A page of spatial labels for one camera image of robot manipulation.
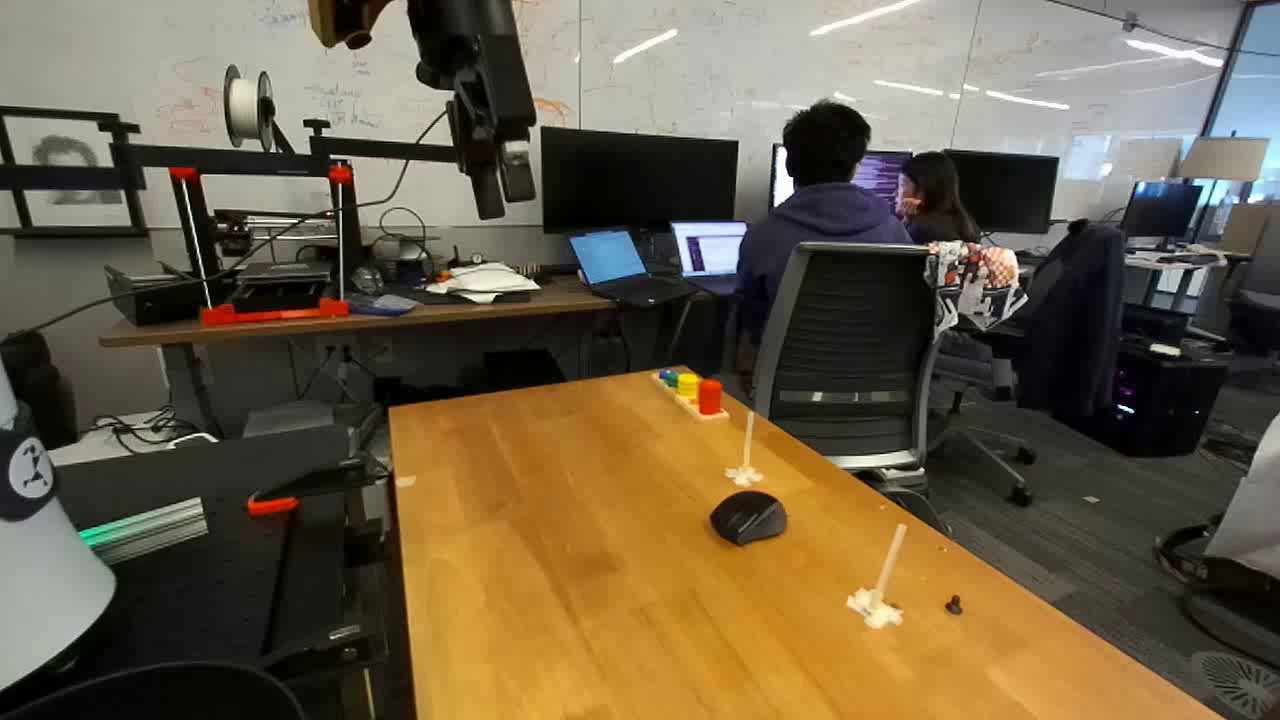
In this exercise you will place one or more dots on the small dark monitor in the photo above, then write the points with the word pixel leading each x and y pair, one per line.
pixel 1160 208

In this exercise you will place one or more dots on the white cone with black band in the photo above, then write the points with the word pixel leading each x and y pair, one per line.
pixel 43 573

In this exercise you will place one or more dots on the red cylinder block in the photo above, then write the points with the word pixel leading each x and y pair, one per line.
pixel 710 396

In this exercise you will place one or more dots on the grey mesh office chair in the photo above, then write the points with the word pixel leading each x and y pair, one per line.
pixel 846 344

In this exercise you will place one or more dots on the beige lamp shade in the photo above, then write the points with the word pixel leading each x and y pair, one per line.
pixel 1224 158

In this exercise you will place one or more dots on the grey bar with green stripe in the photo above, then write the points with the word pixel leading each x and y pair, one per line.
pixel 144 531

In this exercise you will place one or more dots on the white filament spool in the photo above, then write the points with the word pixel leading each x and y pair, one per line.
pixel 245 107

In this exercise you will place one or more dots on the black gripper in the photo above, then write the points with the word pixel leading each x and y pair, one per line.
pixel 464 45

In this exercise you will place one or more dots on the white block base plate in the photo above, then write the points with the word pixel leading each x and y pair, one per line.
pixel 721 419

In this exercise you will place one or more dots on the black box device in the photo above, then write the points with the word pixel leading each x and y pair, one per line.
pixel 149 296

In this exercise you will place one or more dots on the yellow block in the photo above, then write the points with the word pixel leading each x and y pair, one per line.
pixel 687 384

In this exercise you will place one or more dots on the monitor with purple screen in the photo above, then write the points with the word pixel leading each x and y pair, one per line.
pixel 881 171

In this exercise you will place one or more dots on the small black piece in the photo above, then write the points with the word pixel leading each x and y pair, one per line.
pixel 954 606

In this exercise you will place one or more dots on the stack of white papers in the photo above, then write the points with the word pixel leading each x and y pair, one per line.
pixel 481 280

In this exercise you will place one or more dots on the black side table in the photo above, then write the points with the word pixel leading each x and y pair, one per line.
pixel 203 584

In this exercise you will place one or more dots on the dark jacket on chair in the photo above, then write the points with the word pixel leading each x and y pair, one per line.
pixel 1077 320

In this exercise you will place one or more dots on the black frying pan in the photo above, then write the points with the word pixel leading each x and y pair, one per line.
pixel 162 694

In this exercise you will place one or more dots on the green block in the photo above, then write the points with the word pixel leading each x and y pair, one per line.
pixel 671 376

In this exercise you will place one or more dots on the large black monitor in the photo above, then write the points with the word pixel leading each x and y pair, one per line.
pixel 637 178

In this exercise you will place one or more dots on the black metal rack frame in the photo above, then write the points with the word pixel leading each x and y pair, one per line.
pixel 80 152

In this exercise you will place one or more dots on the black wide monitor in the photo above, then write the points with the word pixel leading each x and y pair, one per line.
pixel 1005 191

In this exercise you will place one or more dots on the black computer mouse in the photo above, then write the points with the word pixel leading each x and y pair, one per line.
pixel 750 517

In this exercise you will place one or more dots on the black computer tower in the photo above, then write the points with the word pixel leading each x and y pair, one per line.
pixel 1160 396

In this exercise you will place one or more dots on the black office chair base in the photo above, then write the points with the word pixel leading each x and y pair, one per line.
pixel 993 461

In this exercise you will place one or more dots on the person in purple hoodie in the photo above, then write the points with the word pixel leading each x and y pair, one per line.
pixel 821 213

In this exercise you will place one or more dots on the person with long dark hair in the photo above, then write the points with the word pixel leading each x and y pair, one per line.
pixel 938 200

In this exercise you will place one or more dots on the red and black printer frame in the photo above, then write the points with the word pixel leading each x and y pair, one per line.
pixel 275 310

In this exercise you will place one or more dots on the framed drawing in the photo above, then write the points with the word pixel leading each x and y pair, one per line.
pixel 64 166

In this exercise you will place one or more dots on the laptop with white screen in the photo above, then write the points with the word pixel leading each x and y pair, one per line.
pixel 710 248

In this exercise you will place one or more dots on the laptop with blue screen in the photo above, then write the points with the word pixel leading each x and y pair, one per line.
pixel 609 257

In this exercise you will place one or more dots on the long wooden desk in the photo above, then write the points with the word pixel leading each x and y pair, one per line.
pixel 400 318

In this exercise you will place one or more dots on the white thin post stand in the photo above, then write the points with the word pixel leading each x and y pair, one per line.
pixel 746 461
pixel 876 595

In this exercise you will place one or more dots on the floral patterned cloth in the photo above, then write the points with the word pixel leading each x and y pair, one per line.
pixel 979 280

